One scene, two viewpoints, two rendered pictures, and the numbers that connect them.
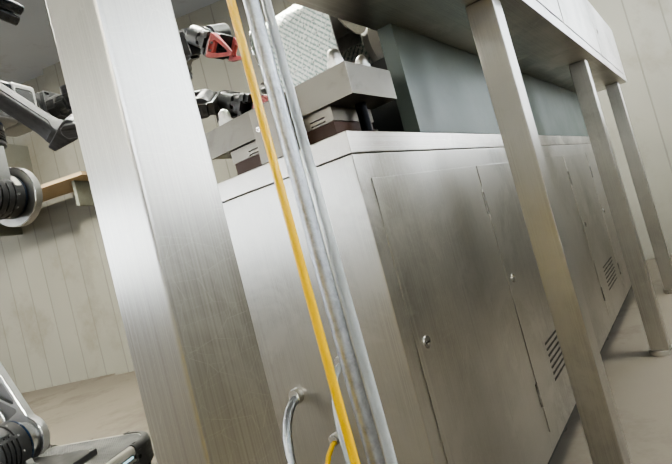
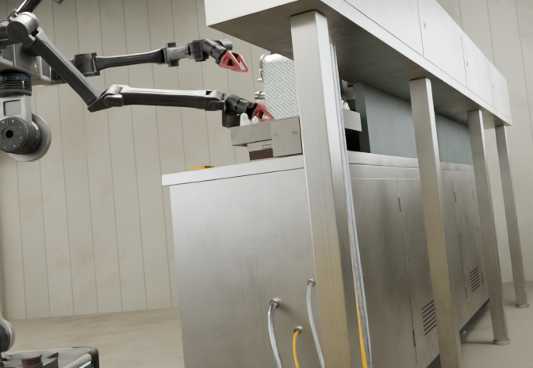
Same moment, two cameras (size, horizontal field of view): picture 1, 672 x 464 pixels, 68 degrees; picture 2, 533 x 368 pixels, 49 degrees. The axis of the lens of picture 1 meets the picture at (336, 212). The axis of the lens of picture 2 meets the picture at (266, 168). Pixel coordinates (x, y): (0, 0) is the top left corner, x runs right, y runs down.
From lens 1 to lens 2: 0.93 m
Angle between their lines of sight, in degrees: 8
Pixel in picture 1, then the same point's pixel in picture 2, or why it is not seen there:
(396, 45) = (364, 96)
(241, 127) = (260, 129)
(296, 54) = (293, 84)
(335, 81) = not seen: hidden behind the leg
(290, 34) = (292, 70)
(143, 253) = (327, 198)
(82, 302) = not seen: outside the picture
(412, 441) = not seen: hidden behind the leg
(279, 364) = (265, 283)
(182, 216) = (338, 189)
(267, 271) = (268, 224)
